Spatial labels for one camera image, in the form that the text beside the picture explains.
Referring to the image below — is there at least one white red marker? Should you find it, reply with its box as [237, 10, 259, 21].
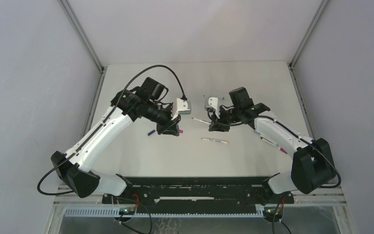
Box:
[191, 117, 211, 125]

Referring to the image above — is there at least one white cable duct strip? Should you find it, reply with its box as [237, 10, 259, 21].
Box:
[63, 207, 265, 218]

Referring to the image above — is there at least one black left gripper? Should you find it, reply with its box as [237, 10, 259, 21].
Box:
[144, 100, 181, 136]

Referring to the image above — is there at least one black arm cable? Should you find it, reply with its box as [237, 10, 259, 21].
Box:
[206, 108, 342, 189]
[37, 65, 187, 196]

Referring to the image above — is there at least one white yellow marker pen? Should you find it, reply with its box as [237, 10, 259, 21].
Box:
[201, 137, 229, 144]

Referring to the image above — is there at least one controller board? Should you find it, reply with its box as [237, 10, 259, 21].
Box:
[263, 209, 283, 217]
[119, 208, 136, 216]

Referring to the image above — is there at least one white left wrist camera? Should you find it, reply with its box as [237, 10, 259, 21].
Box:
[171, 98, 191, 120]

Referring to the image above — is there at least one aluminium frame rail right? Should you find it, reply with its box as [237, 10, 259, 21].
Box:
[287, 0, 332, 138]

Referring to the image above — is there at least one aluminium frame rail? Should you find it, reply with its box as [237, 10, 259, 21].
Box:
[287, 0, 332, 138]
[57, 0, 104, 136]

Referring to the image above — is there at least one aluminium frame rail left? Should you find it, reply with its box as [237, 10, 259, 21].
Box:
[57, 0, 104, 136]

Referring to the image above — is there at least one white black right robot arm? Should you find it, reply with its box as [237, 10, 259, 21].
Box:
[206, 87, 341, 203]

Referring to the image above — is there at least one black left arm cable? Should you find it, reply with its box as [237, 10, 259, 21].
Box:
[37, 65, 187, 196]

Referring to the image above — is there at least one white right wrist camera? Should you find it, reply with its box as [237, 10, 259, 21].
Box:
[205, 96, 222, 118]

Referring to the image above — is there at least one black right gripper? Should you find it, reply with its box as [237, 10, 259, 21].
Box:
[209, 105, 242, 132]

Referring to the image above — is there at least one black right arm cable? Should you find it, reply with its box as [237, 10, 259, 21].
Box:
[206, 108, 342, 189]

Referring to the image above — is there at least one right controller board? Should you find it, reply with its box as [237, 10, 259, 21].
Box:
[263, 209, 283, 217]

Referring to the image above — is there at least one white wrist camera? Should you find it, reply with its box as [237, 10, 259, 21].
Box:
[205, 96, 222, 118]
[171, 98, 191, 120]

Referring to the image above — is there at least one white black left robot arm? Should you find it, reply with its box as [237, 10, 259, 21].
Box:
[51, 78, 190, 203]

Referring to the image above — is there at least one left controller board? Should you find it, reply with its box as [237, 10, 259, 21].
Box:
[119, 208, 136, 216]

